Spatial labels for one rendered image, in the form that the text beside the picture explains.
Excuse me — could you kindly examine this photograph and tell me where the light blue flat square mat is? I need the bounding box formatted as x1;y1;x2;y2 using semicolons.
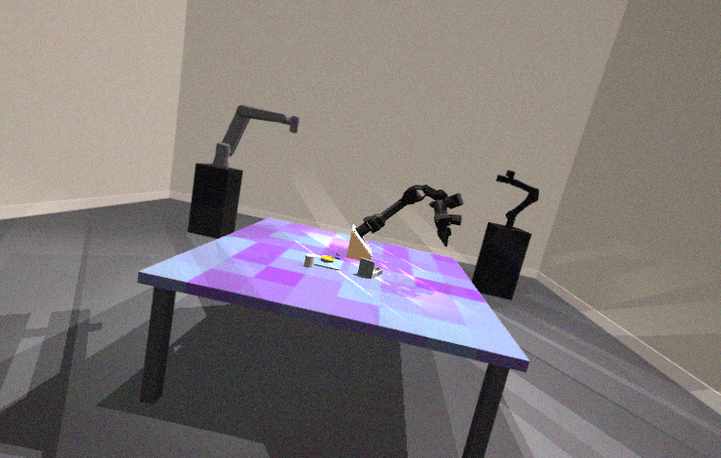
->
314;256;344;270

